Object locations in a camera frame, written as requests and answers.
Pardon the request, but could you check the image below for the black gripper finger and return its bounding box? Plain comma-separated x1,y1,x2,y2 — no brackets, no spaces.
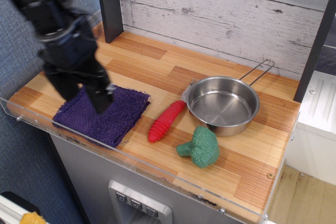
47,73,79,101
85,82,114,114

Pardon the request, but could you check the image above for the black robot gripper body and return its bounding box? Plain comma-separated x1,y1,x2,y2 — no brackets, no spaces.
38,20,111,87

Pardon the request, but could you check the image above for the purple terry cloth napkin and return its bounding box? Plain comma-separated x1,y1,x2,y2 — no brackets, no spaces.
53,86,150,147

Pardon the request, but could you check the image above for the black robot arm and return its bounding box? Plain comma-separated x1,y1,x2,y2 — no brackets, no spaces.
11,0,115,114

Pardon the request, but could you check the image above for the clear acrylic table guard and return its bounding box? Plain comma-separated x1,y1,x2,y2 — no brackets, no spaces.
0,8,301,224

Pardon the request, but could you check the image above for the grey toy fridge cabinet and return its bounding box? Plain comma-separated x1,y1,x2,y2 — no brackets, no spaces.
51,136,238,223

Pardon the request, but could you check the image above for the silver dispenser button panel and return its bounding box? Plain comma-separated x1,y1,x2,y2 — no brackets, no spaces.
108,180,173,223

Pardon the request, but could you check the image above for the green toy broccoli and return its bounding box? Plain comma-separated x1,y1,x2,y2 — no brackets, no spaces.
176,126,220,168

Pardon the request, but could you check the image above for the stainless steel pan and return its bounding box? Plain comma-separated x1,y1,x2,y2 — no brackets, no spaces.
185,59,276,137

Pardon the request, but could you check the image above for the white cabinet on right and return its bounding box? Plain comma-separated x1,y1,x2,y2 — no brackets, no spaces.
285,71,335,185

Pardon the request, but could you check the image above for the dark right shelf post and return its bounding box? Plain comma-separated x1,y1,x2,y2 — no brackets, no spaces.
293,0,335,103

